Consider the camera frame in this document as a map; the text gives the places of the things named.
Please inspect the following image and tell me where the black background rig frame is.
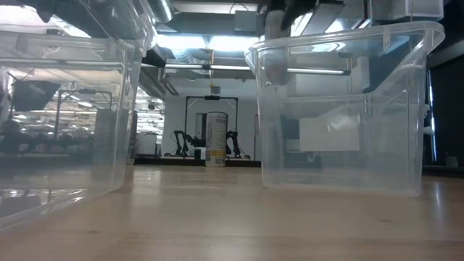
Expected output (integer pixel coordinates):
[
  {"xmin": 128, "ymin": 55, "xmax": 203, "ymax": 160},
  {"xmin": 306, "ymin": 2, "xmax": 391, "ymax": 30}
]
[{"xmin": 183, "ymin": 94, "xmax": 240, "ymax": 161}]

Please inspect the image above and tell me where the grey ceiling unit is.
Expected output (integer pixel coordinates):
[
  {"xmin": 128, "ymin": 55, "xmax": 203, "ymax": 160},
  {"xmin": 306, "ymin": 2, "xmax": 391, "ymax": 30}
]
[{"xmin": 369, "ymin": 0, "xmax": 445, "ymax": 22}]

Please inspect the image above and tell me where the black softbox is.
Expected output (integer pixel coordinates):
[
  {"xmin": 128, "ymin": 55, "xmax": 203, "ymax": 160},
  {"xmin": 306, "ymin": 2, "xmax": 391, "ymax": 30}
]
[{"xmin": 12, "ymin": 80, "xmax": 62, "ymax": 112}]

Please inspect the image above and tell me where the white yellow-print soda can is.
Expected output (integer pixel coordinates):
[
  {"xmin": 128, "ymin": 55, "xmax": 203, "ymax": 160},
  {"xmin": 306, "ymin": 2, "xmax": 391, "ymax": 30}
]
[{"xmin": 204, "ymin": 111, "xmax": 228, "ymax": 168}]

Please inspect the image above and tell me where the clear plastic bin white label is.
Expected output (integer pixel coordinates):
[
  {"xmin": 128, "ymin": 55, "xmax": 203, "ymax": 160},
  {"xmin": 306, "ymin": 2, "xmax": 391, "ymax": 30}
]
[{"xmin": 245, "ymin": 20, "xmax": 446, "ymax": 199}]

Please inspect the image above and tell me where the silver ceiling duct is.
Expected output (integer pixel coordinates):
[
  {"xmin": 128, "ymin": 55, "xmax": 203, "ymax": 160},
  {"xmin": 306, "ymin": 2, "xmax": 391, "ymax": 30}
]
[{"xmin": 144, "ymin": 0, "xmax": 175, "ymax": 23}]

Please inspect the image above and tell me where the long ceiling light bar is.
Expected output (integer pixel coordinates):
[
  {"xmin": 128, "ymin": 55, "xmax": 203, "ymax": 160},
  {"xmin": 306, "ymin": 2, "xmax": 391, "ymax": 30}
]
[{"xmin": 0, "ymin": 57, "xmax": 352, "ymax": 77}]

